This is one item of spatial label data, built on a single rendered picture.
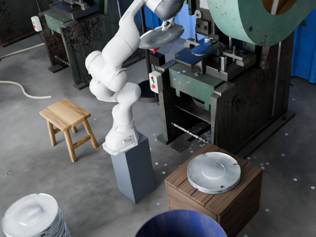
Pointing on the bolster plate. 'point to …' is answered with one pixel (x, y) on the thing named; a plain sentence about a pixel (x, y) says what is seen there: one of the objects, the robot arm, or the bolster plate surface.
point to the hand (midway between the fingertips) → (165, 25)
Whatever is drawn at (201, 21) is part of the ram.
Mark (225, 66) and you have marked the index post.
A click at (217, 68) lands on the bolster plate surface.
